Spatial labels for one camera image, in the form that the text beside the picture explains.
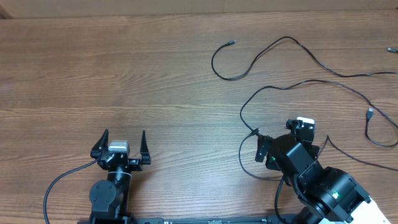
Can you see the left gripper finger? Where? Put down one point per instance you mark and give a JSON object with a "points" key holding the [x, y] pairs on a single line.
{"points": [[144, 150], [101, 145]]}

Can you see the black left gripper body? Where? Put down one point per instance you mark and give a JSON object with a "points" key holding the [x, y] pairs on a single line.
{"points": [[133, 165]]}

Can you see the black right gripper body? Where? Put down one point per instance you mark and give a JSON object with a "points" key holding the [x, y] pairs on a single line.
{"points": [[265, 149]]}

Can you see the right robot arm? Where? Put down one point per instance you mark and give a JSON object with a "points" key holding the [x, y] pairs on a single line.
{"points": [[329, 195]]}

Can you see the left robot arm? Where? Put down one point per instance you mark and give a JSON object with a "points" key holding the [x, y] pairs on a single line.
{"points": [[109, 197]]}

